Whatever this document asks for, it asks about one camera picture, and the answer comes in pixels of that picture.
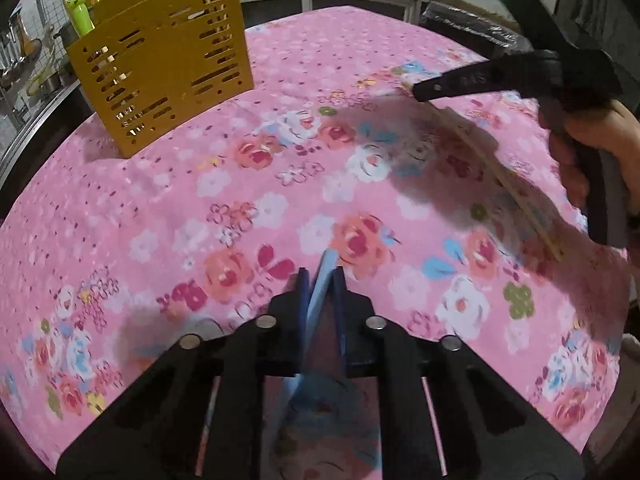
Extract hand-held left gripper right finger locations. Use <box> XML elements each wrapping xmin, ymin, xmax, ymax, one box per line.
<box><xmin>332</xmin><ymin>266</ymin><xmax>586</xmax><ymax>480</ymax></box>

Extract yellow rope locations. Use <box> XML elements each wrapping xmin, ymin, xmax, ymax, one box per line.
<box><xmin>24</xmin><ymin>57</ymin><xmax>57</xmax><ymax>97</ymax></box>

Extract plastic wrapped rack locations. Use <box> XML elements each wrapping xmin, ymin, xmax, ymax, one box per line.
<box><xmin>420</xmin><ymin>0</ymin><xmax>531</xmax><ymax>57</ymax></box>

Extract pink floral tablecloth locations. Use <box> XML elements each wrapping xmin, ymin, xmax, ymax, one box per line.
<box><xmin>0</xmin><ymin>5</ymin><xmax>640</xmax><ymax>480</ymax></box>

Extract gold perforated utensil holder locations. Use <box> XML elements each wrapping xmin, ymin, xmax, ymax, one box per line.
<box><xmin>66</xmin><ymin>0</ymin><xmax>255</xmax><ymax>159</ymax></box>

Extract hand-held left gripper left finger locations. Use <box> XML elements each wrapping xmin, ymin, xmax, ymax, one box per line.
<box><xmin>55</xmin><ymin>267</ymin><xmax>308</xmax><ymax>480</ymax></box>

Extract light blue plastic utensil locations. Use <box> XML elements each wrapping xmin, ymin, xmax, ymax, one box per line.
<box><xmin>280</xmin><ymin>247</ymin><xmax>351</xmax><ymax>411</ymax></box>

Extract hanging steel kitchen utensils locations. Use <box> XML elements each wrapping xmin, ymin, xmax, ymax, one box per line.
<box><xmin>0</xmin><ymin>7</ymin><xmax>43</xmax><ymax>86</ymax></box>

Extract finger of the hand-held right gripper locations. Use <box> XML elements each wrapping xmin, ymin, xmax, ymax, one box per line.
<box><xmin>411</xmin><ymin>51</ymin><xmax>551</xmax><ymax>104</ymax></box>

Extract person's right hand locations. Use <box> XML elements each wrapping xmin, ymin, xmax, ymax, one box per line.
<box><xmin>537</xmin><ymin>100</ymin><xmax>640</xmax><ymax>218</ymax></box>

